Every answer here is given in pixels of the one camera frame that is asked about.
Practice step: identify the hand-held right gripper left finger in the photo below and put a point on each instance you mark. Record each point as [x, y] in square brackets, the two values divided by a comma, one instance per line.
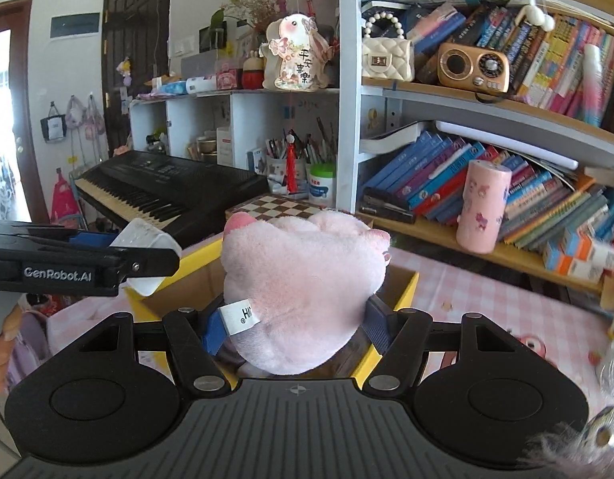
[214, 332]

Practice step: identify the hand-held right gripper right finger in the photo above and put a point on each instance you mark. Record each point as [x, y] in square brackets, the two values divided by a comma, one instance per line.
[377, 327]

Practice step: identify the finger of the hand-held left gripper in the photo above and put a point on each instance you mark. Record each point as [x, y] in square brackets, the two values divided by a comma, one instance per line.
[90, 239]
[147, 259]

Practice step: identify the white charger cube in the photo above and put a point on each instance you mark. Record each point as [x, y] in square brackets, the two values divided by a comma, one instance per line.
[142, 237]

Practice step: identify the yellow cardboard box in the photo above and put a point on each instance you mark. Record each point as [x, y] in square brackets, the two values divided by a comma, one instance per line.
[402, 292]

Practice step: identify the pink plush pig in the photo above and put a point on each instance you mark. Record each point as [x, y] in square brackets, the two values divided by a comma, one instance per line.
[297, 279]

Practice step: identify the desktop with pink printed cloth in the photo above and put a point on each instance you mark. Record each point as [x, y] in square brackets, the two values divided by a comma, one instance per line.
[486, 299]

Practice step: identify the person's left hand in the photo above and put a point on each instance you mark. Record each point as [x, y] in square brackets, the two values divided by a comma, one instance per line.
[0, 364]

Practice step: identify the pink backpack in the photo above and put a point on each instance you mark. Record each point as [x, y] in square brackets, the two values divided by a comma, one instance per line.
[65, 197]

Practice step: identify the black electronic keyboard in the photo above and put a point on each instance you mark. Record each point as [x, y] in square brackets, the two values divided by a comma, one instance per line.
[177, 184]

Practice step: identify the dark tote bag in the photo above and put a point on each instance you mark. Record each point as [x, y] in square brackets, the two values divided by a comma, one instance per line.
[53, 124]

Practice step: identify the small pink hanging bag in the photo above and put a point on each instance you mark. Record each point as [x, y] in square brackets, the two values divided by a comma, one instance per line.
[95, 117]
[76, 112]

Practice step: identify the white carton red label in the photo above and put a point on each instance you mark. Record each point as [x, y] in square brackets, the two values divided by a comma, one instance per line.
[224, 147]

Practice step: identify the wooden chessboard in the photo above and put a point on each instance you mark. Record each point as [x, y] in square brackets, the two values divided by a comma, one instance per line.
[287, 207]

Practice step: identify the white cubby shelf unit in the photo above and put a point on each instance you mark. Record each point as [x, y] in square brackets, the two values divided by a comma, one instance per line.
[187, 119]

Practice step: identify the white jar green lid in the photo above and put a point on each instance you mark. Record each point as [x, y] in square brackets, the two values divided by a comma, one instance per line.
[321, 184]

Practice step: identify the row of colourful books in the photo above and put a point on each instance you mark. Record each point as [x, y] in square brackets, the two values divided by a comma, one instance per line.
[436, 184]

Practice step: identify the pink printed cup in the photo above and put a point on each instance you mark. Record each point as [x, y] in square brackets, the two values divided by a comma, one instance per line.
[481, 209]

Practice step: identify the pen holder with pens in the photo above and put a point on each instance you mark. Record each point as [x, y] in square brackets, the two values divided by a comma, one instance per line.
[282, 169]

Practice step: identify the red tassel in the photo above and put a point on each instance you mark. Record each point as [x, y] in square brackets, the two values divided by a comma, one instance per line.
[291, 164]

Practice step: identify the dark wooden door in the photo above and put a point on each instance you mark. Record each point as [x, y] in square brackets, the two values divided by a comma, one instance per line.
[137, 50]

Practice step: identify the orange white long box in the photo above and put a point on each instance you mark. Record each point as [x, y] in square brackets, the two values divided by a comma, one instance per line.
[594, 254]
[566, 262]

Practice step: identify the red round doll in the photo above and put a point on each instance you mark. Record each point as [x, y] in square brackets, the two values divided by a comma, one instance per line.
[253, 74]

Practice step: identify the white lamp bar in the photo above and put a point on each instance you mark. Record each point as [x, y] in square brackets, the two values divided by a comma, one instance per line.
[506, 144]

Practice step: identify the fluffy grey charm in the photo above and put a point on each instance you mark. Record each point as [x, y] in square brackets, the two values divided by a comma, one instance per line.
[586, 449]

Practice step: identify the white framed desk bookshelf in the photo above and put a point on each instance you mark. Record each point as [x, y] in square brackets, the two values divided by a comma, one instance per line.
[349, 85]

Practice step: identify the rabbit ornament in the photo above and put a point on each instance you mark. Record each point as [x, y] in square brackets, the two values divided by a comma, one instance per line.
[294, 55]

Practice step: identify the cream quilted purse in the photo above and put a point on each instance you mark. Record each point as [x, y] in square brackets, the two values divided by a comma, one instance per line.
[387, 57]

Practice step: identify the gold retro radio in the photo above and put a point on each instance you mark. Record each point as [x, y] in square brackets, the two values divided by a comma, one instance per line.
[471, 67]

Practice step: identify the dried flower bunch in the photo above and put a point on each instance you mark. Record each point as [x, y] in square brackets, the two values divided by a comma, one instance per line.
[257, 5]

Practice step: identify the shelf row of upright books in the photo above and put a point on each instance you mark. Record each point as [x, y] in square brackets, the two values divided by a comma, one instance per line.
[546, 60]

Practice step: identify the dark wall panel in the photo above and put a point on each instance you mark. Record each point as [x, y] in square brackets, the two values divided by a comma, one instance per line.
[75, 26]

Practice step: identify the white wall switch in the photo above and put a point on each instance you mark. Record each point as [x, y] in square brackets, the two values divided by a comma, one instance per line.
[184, 46]

